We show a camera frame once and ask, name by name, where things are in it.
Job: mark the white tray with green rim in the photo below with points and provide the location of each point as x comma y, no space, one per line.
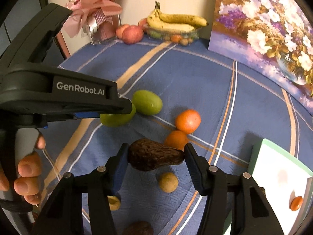
273,171

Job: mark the small orange in container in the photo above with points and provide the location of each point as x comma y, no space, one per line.
176,38

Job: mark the small mandarin orange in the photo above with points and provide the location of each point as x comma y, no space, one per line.
296,203

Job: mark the flower painting canvas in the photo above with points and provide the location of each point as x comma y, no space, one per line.
259,24

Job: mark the green apple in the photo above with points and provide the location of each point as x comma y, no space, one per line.
148,102
115,120

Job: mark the pink wrapped flower bouquet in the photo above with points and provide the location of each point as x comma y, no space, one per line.
95,7

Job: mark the yellow banana bunch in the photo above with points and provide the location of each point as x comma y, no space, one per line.
171,20

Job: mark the dark wrinkled avocado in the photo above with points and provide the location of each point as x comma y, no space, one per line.
138,229
151,154

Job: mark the blue plaid tablecloth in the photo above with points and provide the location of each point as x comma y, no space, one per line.
190,78

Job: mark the small tan round fruit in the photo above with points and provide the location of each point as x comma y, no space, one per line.
115,203
168,182

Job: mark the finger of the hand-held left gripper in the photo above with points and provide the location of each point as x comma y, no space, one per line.
122,106

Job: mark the glass fruit bowl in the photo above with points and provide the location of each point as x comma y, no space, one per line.
156,33

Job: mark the person's left hand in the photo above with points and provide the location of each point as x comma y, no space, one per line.
29,166

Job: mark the pale peach apple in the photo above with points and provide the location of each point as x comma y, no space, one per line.
120,30

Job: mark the brown walnut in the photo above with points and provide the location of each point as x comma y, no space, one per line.
186,42

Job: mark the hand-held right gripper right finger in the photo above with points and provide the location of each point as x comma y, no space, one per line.
194,169

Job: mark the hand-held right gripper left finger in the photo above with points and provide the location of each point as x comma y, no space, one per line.
121,169

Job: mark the red apple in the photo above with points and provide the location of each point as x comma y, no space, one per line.
132,34

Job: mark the reddish apple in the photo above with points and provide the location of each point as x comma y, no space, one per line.
141,24

